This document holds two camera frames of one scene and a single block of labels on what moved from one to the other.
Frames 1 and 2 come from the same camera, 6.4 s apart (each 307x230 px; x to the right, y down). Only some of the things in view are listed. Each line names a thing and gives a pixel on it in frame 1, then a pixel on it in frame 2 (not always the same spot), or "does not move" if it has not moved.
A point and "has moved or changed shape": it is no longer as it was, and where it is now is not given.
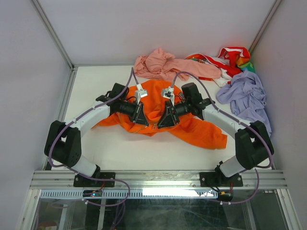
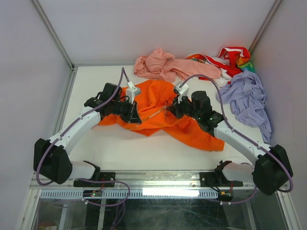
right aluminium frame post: (270, 17) does not move
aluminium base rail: (64, 180) does not move
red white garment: (226, 61) does not move
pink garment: (159, 61) does not move
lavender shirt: (246, 96) does not move
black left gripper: (138, 116) to (134, 118)
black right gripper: (168, 120) to (175, 109)
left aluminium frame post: (53, 34) does not move
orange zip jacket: (152, 96) has moved or changed shape
